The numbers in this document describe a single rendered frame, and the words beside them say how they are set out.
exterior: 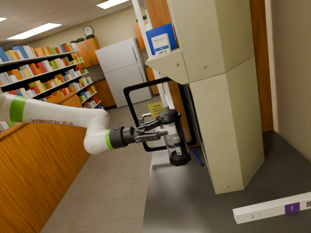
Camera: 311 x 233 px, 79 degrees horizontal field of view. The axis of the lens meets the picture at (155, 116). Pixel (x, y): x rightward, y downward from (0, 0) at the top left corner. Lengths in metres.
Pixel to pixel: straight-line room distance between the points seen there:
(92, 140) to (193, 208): 0.49
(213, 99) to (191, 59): 0.15
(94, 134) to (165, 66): 0.45
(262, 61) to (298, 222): 0.67
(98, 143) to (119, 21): 5.65
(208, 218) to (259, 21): 0.85
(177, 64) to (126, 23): 5.72
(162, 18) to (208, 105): 0.49
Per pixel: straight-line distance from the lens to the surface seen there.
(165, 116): 0.75
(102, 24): 6.46
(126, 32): 6.27
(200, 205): 0.83
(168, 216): 0.82
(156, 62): 0.59
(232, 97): 0.66
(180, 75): 0.60
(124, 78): 5.72
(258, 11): 1.04
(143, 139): 0.77
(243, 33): 0.72
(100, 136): 0.85
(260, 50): 1.05
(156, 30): 0.77
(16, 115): 0.97
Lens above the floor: 1.56
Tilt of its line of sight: 21 degrees down
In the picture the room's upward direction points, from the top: 18 degrees counter-clockwise
